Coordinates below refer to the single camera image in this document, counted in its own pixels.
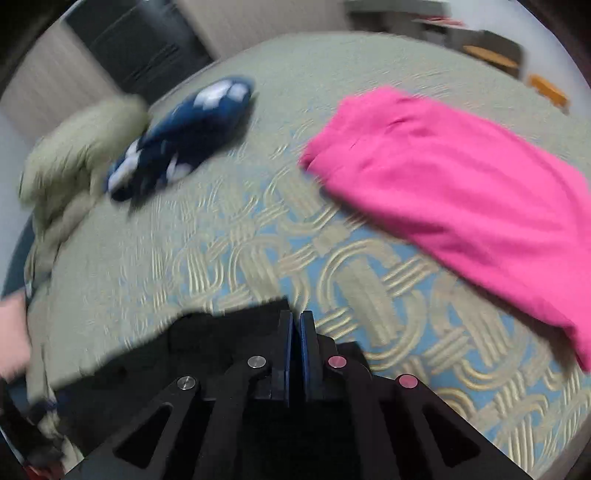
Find black pants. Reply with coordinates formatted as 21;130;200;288
57;299;373;479

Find pink garment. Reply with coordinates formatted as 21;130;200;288
300;86;590;370

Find blue white garment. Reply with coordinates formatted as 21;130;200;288
105;76;254;202

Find folded olive duvet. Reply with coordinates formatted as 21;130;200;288
18;95;151;241

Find dark window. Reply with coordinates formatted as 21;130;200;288
64;0;213;104

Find beige curtain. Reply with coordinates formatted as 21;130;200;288
1;21;119;143

